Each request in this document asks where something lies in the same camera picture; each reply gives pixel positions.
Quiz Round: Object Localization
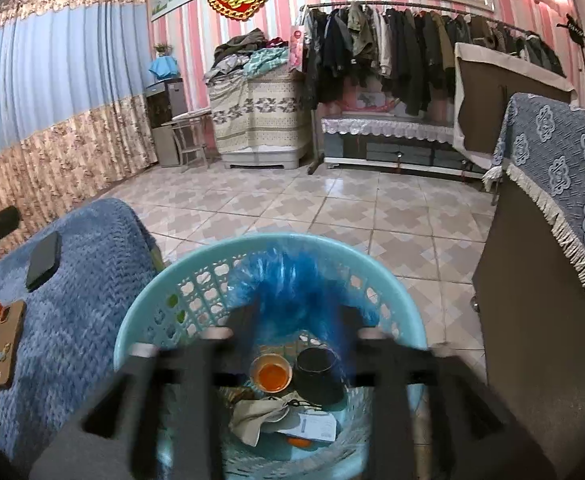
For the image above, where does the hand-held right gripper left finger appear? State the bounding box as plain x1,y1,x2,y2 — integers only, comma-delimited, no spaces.
30,305,262,480

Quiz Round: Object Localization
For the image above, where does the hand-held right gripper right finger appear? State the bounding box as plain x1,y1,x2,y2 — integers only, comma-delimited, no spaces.
339,304,557,480

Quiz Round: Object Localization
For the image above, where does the beige face mask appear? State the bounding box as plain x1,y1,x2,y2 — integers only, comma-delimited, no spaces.
229,395,294,449

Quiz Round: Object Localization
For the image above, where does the black paper cup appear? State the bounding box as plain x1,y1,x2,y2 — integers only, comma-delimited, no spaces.
292,347,346,409

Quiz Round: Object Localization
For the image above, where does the white printed paper slip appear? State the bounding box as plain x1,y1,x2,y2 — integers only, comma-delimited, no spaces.
274,410,338,447

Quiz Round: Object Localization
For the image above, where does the light blue plastic wastebasket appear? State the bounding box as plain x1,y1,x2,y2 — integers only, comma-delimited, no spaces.
114,232,429,480

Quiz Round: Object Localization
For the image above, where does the black smartphone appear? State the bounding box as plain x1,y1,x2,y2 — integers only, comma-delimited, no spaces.
25,230,64,294

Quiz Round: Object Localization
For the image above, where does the blue knitted blanket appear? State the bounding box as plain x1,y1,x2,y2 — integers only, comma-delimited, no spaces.
0,197,166,472

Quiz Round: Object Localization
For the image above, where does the smartphone in beige case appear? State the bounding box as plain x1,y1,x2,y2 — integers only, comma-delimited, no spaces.
0,300,28,390

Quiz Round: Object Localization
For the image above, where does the blue and floral curtain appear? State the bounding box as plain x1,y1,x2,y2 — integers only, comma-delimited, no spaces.
0,0,159,242

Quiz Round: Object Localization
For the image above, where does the brown wooden cabinet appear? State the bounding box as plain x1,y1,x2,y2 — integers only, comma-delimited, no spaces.
471,165,585,467

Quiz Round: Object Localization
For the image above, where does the dark water dispenser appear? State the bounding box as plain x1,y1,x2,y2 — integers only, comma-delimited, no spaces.
144,78,186,169

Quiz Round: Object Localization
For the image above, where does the small metal stool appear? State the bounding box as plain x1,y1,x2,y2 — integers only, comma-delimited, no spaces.
169,109,216,171

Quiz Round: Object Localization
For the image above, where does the low dark media cabinet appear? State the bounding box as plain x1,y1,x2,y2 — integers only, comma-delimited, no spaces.
320,115,494,179

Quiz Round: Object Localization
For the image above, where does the white lace cloth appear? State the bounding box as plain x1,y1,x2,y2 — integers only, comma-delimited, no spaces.
320,115,456,149

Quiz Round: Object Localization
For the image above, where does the patterned cloth covered cabinet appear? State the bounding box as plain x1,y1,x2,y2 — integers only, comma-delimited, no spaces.
207,72,314,170

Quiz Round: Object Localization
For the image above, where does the pink packaged item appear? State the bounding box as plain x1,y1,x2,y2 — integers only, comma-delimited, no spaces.
344,90,404,117

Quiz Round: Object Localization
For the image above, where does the blue patterned fringed cloth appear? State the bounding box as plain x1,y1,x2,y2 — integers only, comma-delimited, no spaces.
481,92,585,357

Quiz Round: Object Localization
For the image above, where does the pile of folded clothes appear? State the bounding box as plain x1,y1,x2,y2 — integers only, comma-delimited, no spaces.
204,27,294,84

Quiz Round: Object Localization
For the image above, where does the row of hanging clothes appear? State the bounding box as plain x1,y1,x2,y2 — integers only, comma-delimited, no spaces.
303,4,566,117

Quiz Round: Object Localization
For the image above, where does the pink hanging bag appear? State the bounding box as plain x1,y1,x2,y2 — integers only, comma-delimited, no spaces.
288,24,307,74

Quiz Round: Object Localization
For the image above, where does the metal clothes rack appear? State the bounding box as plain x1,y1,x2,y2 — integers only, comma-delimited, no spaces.
299,2,539,174

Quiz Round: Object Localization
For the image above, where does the black coat stand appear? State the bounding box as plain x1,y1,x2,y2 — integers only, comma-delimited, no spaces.
556,12,585,109

